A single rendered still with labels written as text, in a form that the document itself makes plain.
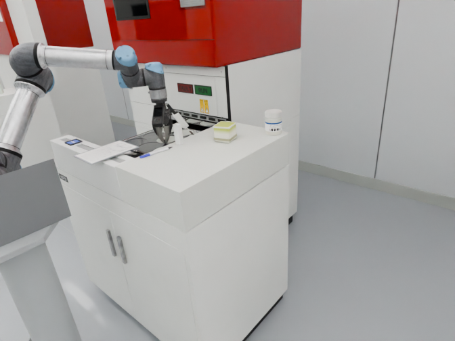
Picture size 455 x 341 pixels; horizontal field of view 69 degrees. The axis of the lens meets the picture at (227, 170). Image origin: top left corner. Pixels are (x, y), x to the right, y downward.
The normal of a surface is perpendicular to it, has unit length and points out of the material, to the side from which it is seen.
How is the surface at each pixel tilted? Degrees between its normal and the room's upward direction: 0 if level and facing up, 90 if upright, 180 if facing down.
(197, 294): 90
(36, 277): 90
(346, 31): 90
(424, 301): 0
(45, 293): 90
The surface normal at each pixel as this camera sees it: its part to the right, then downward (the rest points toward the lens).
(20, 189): 0.72, 0.26
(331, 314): -0.07, -0.90
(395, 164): -0.65, 0.36
